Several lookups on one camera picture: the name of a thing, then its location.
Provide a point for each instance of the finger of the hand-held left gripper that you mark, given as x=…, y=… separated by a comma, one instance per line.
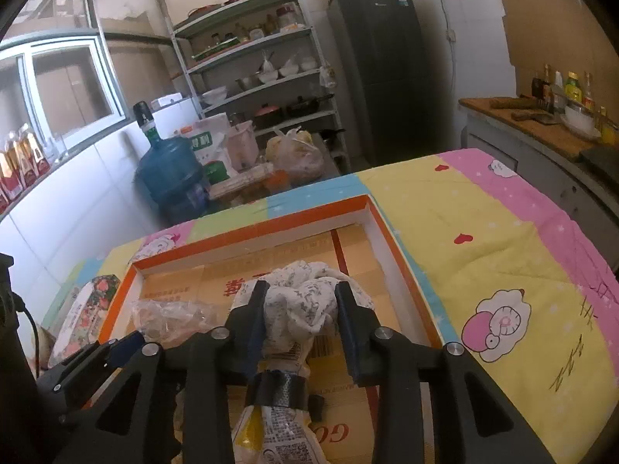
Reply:
x=123, y=348

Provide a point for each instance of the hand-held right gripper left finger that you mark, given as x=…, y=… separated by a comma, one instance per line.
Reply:
x=254, y=331

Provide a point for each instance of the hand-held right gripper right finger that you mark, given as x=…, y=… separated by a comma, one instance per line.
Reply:
x=351, y=333

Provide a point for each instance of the white printed soft packet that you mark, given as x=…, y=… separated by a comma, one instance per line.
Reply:
x=300, y=309

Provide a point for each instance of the yellow gift box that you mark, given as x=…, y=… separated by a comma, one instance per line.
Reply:
x=382, y=251

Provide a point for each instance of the clear plastic bag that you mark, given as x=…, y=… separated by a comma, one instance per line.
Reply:
x=169, y=316

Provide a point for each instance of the printed blanket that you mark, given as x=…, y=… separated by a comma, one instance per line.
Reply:
x=483, y=232

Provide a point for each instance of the blue water jug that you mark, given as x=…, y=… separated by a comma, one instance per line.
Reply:
x=171, y=174

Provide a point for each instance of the plastic bag of vegetables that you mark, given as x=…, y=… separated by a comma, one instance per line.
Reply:
x=295, y=154

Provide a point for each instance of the white sack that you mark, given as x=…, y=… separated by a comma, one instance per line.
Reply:
x=208, y=142

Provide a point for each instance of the orange drink bottle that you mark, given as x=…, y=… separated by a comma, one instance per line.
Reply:
x=17, y=167
x=35, y=154
x=5, y=179

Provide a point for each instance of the red lidded pot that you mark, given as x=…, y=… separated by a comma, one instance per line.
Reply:
x=267, y=116

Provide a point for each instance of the black wok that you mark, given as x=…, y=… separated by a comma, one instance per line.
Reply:
x=309, y=105

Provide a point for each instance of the black water pump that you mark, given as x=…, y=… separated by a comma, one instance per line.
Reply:
x=144, y=116

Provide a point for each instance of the stack of white bowls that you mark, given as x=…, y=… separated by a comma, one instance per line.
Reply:
x=214, y=95

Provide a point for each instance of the metal pot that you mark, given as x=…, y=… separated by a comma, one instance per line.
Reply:
x=245, y=83

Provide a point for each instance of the dark grey refrigerator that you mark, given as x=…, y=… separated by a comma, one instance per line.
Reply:
x=382, y=72

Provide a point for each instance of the wooden kitchen counter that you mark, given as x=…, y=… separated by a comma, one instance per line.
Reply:
x=532, y=140

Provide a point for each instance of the aluminium sliding window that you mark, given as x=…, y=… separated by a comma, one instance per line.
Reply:
x=63, y=87

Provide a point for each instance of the wooden rolling pin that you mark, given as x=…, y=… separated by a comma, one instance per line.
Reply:
x=512, y=103

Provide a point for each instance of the green tray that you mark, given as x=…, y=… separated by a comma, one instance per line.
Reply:
x=215, y=50

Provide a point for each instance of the black induction cooker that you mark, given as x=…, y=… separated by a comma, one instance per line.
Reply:
x=602, y=159

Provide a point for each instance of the metal shelf rack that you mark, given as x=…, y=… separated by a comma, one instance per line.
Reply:
x=309, y=29

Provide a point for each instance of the white bowl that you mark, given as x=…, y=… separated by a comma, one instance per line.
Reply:
x=579, y=118

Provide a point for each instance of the red pot lid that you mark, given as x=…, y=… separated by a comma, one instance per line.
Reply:
x=204, y=10

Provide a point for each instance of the group of condiment bottles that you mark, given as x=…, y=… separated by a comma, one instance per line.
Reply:
x=573, y=87

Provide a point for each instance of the cardboard wall panels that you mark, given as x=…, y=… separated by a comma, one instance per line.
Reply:
x=541, y=34

